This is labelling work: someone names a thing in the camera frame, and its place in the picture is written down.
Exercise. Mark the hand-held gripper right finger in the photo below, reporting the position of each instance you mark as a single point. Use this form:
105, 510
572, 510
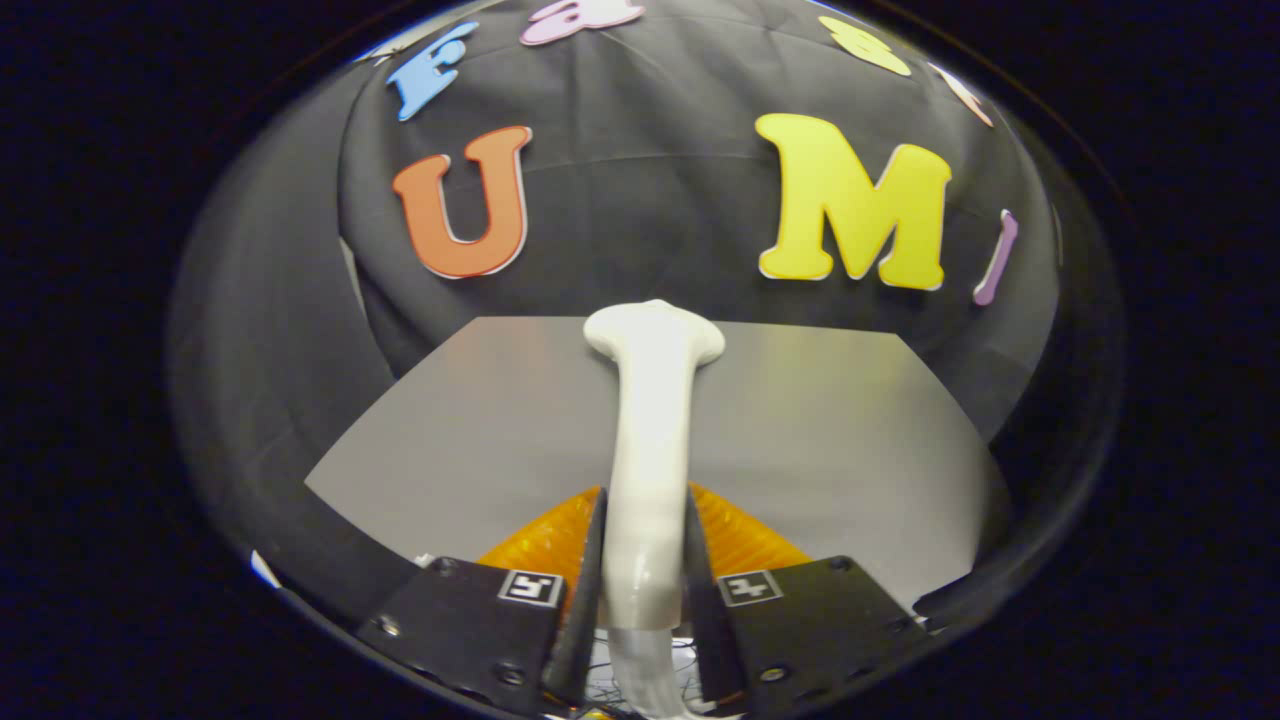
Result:
703, 630

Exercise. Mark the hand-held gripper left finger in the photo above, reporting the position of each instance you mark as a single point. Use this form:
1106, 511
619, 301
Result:
585, 620

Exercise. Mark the grey drawer cabinet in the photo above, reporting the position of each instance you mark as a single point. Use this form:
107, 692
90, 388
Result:
480, 430

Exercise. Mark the black backdrop cloth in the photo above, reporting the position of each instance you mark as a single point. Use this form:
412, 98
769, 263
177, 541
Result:
640, 200

